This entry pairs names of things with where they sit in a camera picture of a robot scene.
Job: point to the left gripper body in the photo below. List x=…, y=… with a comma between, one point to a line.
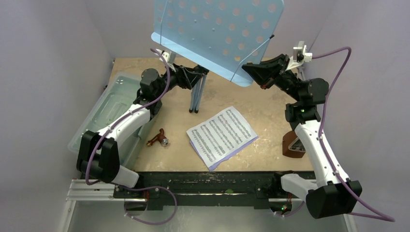
x=175, y=79

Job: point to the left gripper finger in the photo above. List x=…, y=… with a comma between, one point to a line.
x=200, y=70
x=196, y=81

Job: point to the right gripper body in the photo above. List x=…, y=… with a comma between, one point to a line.
x=278, y=71

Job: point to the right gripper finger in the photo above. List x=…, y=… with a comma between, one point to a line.
x=266, y=70
x=268, y=84

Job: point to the light blue music stand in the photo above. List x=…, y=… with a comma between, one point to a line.
x=220, y=35

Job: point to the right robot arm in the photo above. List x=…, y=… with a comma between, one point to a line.
x=334, y=193

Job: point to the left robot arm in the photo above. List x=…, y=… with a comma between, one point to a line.
x=98, y=155

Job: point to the white sheet music page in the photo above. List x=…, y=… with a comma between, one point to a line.
x=228, y=125

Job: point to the brown capo clamp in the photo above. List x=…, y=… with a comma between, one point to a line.
x=160, y=137

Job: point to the clear plastic storage bin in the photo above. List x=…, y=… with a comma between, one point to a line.
x=115, y=101

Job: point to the brown metronome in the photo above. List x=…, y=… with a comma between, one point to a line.
x=292, y=147

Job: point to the purple paper sheet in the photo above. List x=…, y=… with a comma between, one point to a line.
x=213, y=154

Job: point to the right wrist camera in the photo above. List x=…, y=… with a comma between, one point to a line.
x=301, y=54

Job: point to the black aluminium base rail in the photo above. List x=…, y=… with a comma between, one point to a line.
x=256, y=189

